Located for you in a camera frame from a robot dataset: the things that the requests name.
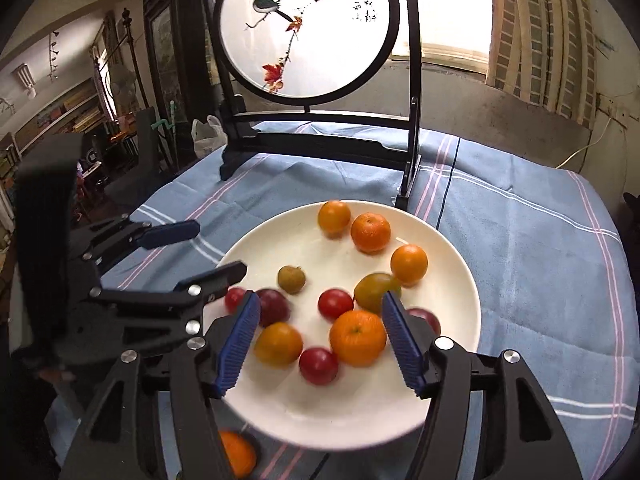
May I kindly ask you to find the bird painting table screen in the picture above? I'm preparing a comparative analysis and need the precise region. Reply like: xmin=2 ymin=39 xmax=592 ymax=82
xmin=200 ymin=0 xmax=423 ymax=211

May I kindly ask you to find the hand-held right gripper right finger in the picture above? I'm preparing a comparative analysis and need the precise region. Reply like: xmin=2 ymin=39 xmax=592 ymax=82
xmin=381 ymin=290 xmax=583 ymax=480

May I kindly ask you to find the wall outlet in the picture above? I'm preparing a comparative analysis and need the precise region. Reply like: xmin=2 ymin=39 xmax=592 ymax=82
xmin=597 ymin=100 xmax=631 ymax=121

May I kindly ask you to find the dark framed painting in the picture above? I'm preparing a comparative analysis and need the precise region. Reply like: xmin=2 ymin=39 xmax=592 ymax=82
xmin=142 ymin=0 xmax=216 ymax=161

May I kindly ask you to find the small yellow-green fruit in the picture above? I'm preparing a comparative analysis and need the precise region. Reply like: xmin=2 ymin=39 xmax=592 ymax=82
xmin=277 ymin=265 xmax=306 ymax=294

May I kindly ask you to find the bookshelf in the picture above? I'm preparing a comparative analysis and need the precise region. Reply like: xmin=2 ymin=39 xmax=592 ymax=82
xmin=0 ymin=80 xmax=116 ymax=171

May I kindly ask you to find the grey chair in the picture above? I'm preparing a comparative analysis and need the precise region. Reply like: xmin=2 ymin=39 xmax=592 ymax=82
xmin=107 ymin=107 xmax=176 ymax=196

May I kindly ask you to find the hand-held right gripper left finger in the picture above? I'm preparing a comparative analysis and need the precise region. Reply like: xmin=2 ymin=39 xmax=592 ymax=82
xmin=60 ymin=290 xmax=262 ymax=480

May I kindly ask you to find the bright window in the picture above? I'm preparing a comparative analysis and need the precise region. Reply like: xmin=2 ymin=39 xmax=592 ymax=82
xmin=390 ymin=0 xmax=493 ymax=76

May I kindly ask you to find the dark purple plum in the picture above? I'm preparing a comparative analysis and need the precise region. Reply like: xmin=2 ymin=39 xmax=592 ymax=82
xmin=407 ymin=308 xmax=442 ymax=336
xmin=255 ymin=289 xmax=292 ymax=328

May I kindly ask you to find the beige checked curtain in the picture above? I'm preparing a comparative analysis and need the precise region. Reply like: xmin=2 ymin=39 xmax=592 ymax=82
xmin=487 ymin=0 xmax=598 ymax=126

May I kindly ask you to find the mop with green clamp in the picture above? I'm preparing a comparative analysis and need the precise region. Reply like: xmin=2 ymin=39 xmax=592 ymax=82
xmin=155 ymin=102 xmax=175 ymax=161

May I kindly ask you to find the blue striped tablecloth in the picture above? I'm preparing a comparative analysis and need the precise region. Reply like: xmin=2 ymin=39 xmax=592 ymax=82
xmin=47 ymin=121 xmax=636 ymax=480

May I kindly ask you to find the orange mandarin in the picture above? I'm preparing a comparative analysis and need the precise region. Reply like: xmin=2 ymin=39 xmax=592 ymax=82
xmin=318 ymin=200 xmax=352 ymax=235
xmin=329 ymin=310 xmax=388 ymax=367
xmin=350 ymin=212 xmax=392 ymax=253
xmin=390 ymin=244 xmax=429 ymax=286
xmin=254 ymin=322 xmax=304 ymax=367
xmin=219 ymin=430 xmax=258 ymax=479

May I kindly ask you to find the white round plate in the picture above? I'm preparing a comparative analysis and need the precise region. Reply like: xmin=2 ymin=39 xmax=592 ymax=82
xmin=202 ymin=200 xmax=482 ymax=450

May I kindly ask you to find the white power cable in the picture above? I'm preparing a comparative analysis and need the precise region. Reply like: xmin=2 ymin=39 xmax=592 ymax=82
xmin=555 ymin=115 xmax=616 ymax=171

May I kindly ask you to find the white plastic bag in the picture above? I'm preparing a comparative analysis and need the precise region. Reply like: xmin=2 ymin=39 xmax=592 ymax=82
xmin=192 ymin=115 xmax=228 ymax=158

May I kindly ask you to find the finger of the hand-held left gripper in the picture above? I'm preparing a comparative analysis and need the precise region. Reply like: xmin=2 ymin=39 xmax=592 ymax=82
xmin=81 ymin=215 xmax=202 ymax=277
xmin=79 ymin=260 xmax=248 ymax=347

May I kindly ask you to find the yellow-green oval fruit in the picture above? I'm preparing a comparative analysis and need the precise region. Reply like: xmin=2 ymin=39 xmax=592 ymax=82
xmin=354 ymin=272 xmax=402 ymax=313

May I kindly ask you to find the dark coat stand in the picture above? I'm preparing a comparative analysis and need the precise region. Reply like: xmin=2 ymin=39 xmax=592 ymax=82
xmin=90 ymin=7 xmax=151 ymax=121

